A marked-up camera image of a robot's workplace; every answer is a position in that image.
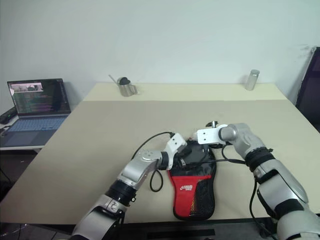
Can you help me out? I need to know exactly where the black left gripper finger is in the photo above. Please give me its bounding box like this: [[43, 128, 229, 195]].
[[179, 157, 193, 169]]

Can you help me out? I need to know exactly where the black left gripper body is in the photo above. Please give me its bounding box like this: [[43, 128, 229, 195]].
[[172, 141, 191, 169]]

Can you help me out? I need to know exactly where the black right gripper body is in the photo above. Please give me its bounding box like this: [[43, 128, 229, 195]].
[[199, 142, 214, 154]]

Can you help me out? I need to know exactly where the red black paddle bag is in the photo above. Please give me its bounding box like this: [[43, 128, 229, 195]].
[[166, 138, 217, 221]]

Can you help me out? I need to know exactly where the clear glass tumbler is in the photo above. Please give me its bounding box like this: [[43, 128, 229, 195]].
[[244, 69, 261, 91]]

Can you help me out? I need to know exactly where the steel pitcher with black ball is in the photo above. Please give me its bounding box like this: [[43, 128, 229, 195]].
[[108, 74, 139, 97]]

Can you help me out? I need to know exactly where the black monitor on stand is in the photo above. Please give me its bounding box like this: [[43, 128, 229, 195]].
[[295, 46, 320, 126]]

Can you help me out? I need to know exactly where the open laptop with blue keyboard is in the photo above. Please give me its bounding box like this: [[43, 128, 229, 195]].
[[1, 78, 72, 148]]

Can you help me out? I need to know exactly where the black device beside laptop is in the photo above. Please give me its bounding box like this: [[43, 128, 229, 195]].
[[0, 106, 18, 125]]

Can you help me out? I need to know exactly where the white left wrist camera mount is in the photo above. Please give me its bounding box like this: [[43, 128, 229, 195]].
[[163, 133, 188, 161]]

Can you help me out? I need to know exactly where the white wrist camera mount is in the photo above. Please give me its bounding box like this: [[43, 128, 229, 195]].
[[163, 133, 188, 161], [196, 123, 228, 145]]

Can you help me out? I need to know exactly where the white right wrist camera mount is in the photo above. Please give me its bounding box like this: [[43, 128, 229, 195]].
[[196, 123, 228, 145]]

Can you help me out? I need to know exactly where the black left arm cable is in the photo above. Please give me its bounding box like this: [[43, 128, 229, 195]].
[[131, 131, 176, 193]]

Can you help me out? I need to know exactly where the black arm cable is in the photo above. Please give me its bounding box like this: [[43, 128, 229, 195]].
[[131, 131, 176, 193], [211, 143, 278, 240]]

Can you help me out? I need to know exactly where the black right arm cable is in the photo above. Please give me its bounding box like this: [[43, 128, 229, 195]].
[[211, 143, 278, 240]]

